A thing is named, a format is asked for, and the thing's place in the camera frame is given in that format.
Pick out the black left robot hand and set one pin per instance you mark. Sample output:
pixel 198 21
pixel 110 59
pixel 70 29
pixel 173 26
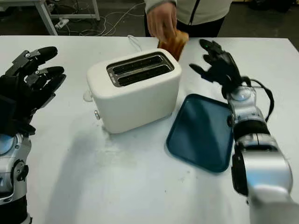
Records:
pixel 23 86

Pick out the person's bare hand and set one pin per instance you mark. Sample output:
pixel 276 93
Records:
pixel 161 21

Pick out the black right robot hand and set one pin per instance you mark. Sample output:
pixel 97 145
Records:
pixel 224 70

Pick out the brown toast slice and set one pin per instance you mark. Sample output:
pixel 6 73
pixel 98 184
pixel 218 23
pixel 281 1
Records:
pixel 177 46

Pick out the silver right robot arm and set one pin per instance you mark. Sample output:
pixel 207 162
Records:
pixel 264 168

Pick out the person in dark trousers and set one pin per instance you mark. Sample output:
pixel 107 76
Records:
pixel 205 11

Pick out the cream two-slot toaster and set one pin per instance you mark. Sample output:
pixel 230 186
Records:
pixel 130 105

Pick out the dark blue plastic tray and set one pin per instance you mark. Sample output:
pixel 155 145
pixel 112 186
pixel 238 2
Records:
pixel 198 133

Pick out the white power strip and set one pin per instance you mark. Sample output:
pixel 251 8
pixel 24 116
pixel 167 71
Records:
pixel 61 23

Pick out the black bag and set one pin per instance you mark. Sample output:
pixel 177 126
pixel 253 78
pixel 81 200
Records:
pixel 268 5

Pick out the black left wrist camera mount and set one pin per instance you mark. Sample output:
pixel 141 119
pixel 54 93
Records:
pixel 7 114

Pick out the white metal table frame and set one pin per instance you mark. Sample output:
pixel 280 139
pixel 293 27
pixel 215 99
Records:
pixel 47 18

